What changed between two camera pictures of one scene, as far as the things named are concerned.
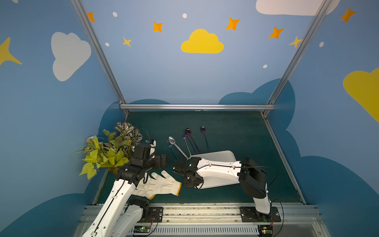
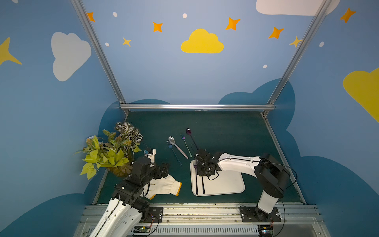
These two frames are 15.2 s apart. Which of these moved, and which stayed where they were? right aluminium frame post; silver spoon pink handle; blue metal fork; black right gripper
Moved: black right gripper
Stayed: blue metal fork; right aluminium frame post; silver spoon pink handle
